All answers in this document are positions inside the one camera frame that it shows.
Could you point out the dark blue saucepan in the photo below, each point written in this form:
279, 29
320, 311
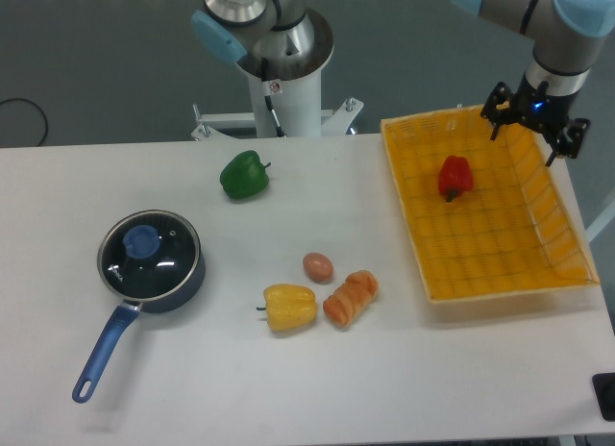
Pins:
120, 320

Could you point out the brown egg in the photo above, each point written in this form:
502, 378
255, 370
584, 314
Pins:
318, 267

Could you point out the black table edge device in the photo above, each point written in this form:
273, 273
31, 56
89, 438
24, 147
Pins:
604, 387

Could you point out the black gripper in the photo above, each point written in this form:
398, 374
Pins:
536, 109

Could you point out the red bell pepper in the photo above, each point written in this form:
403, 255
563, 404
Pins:
455, 177

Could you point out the yellow woven basket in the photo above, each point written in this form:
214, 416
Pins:
512, 234

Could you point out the orange twisted bread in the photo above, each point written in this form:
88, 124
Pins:
351, 298

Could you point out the yellow bell pepper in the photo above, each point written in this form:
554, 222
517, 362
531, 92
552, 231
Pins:
289, 307

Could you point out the glass pot lid blue knob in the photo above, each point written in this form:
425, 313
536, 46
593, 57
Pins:
153, 258

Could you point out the green bell pepper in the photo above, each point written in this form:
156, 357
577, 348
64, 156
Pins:
244, 176

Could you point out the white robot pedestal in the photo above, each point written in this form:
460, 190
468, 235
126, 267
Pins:
284, 74

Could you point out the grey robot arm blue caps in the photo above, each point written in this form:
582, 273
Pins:
568, 35

